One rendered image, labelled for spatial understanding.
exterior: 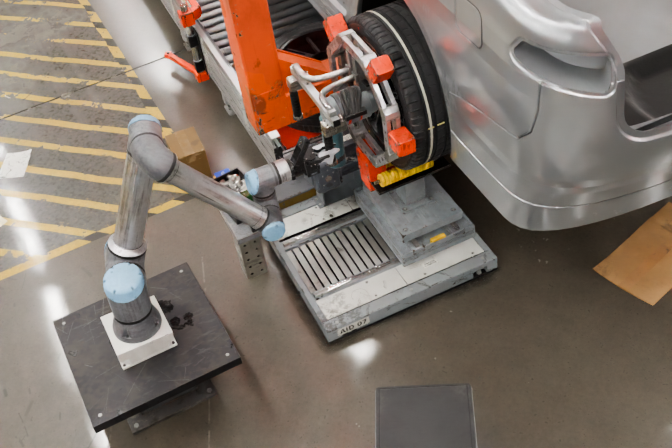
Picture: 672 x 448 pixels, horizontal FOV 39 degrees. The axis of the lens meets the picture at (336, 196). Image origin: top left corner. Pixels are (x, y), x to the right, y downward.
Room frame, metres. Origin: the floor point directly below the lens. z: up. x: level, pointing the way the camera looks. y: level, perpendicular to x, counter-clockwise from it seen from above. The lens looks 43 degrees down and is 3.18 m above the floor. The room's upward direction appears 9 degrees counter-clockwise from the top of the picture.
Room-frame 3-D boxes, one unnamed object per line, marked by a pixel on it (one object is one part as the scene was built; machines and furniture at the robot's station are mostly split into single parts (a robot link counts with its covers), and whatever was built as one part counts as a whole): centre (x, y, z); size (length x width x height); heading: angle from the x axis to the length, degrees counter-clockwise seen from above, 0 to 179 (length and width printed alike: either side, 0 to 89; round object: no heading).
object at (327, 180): (3.37, -0.08, 0.26); 0.42 x 0.18 x 0.35; 109
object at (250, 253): (3.06, 0.43, 0.21); 0.10 x 0.10 x 0.42; 19
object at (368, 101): (3.05, -0.11, 0.85); 0.21 x 0.14 x 0.14; 109
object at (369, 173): (3.08, -0.21, 0.48); 0.16 x 0.12 x 0.17; 109
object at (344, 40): (3.07, -0.17, 0.85); 0.54 x 0.07 x 0.54; 19
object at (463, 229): (3.12, -0.34, 0.13); 0.50 x 0.36 x 0.10; 19
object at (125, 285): (2.50, 0.84, 0.57); 0.17 x 0.15 x 0.18; 7
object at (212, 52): (4.67, 0.61, 0.28); 2.47 x 0.09 x 0.22; 19
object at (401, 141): (2.78, -0.28, 0.85); 0.09 x 0.08 x 0.07; 19
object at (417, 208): (3.13, -0.34, 0.32); 0.40 x 0.30 x 0.28; 19
